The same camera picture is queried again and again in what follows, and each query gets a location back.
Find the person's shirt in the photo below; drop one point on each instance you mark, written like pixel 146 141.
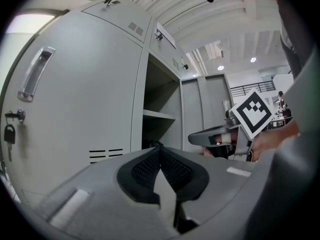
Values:
pixel 300 159

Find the round ceiling light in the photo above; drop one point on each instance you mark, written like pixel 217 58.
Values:
pixel 253 59
pixel 220 67

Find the grey metal locker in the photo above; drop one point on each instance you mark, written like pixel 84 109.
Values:
pixel 87 84

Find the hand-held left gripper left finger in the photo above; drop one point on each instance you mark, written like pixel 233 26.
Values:
pixel 100 184

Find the person's right forearm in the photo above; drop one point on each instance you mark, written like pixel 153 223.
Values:
pixel 275 137

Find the black metal railing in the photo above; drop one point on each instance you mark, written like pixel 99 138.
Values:
pixel 265 83

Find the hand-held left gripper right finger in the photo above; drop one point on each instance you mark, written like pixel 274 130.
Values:
pixel 220 184

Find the black umbrella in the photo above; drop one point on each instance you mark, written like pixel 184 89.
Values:
pixel 153 143

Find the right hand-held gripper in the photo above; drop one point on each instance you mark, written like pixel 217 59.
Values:
pixel 252 114

